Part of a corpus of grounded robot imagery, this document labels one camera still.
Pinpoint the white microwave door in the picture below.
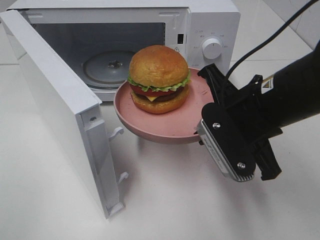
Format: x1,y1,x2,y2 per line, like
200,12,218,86
0,10,123,218

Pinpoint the white microwave oven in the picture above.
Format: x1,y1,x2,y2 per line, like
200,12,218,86
5,0,241,102

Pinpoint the pink round plate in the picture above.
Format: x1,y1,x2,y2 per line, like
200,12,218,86
113,68,214,144

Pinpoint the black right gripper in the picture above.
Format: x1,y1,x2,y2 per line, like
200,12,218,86
197,63,283,181

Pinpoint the burger with lettuce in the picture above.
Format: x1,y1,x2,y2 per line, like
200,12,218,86
127,45,190,114

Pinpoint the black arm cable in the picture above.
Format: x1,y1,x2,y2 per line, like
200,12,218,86
226,0,318,77

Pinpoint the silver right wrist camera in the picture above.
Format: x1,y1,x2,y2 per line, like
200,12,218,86
196,102,256,183

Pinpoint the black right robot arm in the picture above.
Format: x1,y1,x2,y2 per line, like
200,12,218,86
197,47,320,182

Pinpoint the upper white power knob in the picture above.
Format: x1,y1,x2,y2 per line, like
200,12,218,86
202,36,223,60

